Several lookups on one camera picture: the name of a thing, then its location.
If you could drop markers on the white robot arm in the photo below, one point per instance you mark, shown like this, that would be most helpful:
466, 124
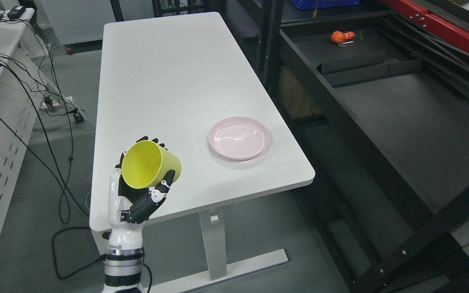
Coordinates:
123, 270

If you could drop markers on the white table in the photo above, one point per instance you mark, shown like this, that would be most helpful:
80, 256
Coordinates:
173, 78

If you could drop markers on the yellow plastic cup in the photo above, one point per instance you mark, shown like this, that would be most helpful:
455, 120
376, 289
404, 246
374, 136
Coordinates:
146, 163

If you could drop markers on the white power strip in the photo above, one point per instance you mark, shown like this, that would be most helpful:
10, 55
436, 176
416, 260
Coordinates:
50, 102

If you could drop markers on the orange toy on shelf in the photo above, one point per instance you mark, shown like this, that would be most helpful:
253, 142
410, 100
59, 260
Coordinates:
339, 37

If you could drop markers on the blue plastic crate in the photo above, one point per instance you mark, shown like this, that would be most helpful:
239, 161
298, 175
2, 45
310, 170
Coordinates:
312, 4

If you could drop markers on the black shelving rack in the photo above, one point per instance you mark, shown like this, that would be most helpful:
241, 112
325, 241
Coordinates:
384, 119

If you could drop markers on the black charger brick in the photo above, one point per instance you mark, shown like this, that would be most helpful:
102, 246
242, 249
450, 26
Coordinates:
16, 12

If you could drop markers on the pink plastic plate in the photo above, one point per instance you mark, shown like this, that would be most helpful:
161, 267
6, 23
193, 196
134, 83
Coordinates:
239, 138

